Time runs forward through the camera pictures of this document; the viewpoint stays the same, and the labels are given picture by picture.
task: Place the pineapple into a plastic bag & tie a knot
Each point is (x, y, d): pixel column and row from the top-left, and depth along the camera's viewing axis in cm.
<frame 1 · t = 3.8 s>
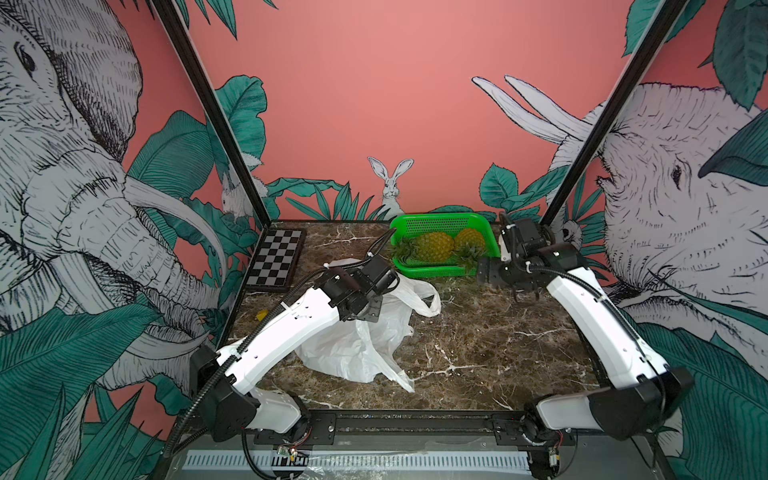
left hand: (369, 304, 76), fingers closed
right hand: (488, 270, 77), fingers open
white plastic bag: (362, 350, 71), point 18 cm above the table
green plastic basket: (451, 223, 124), on the table
left pineapple: (432, 247, 102), point 10 cm above the table
black white checkerboard: (274, 266, 106), point 2 cm above the table

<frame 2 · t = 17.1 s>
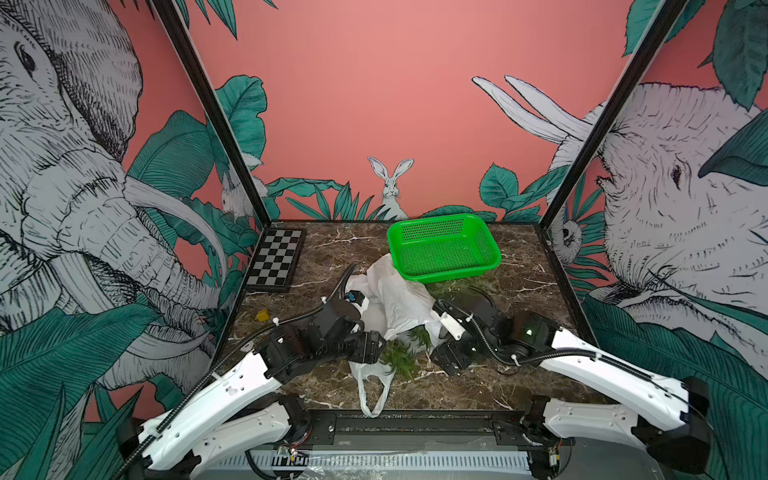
left hand: (377, 339, 69), fingers open
right hand: (441, 342, 71), fingers open
white plastic bag: (396, 307, 81), point 16 cm above the table
green plastic basket: (444, 247, 116), on the table
right pineapple: (399, 355, 80), point 8 cm above the table
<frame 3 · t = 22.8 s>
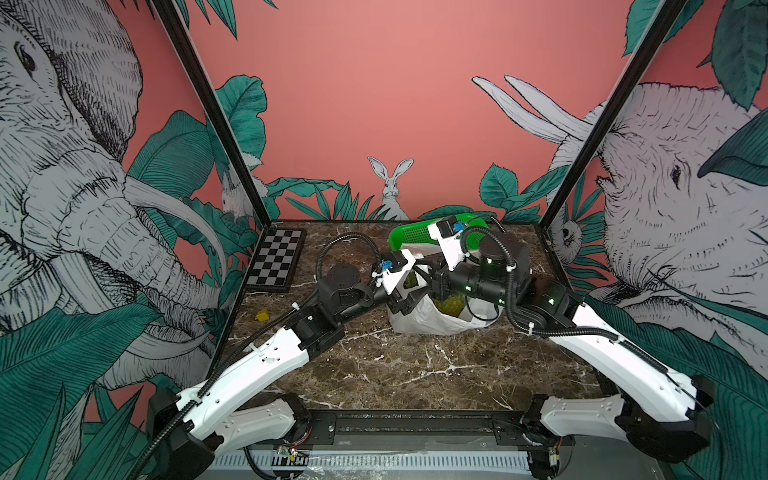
left hand: (421, 266, 62), fingers open
right hand: (409, 259, 58), fingers closed
white plastic bag: (428, 318, 73), point 22 cm above the table
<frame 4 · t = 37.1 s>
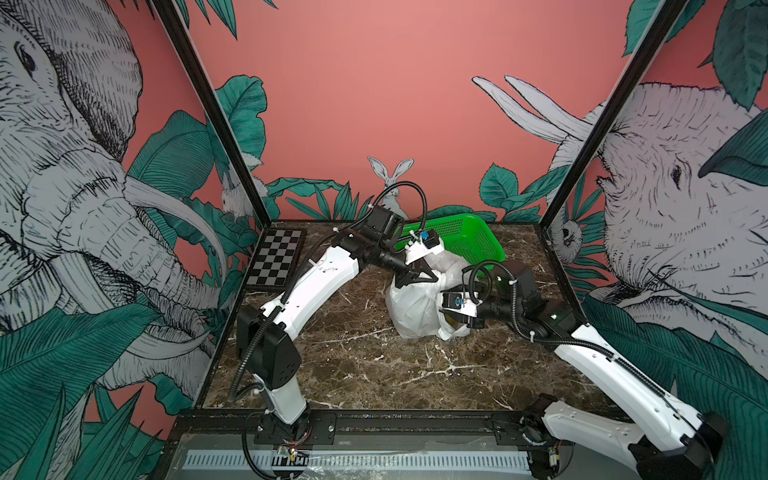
left hand: (435, 273, 71), fingers closed
right hand: (442, 290, 70), fingers open
